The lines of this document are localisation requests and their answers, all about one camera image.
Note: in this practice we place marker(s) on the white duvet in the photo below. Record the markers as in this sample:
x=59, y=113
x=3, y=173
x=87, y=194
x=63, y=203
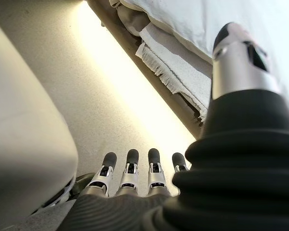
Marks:
x=207, y=21

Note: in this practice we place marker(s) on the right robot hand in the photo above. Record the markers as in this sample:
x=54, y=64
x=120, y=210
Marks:
x=236, y=168

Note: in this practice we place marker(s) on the white fringed rug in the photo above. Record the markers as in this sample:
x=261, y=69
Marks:
x=180, y=69

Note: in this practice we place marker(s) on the brown upholstered bed frame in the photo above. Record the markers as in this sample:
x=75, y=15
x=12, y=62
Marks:
x=144, y=67

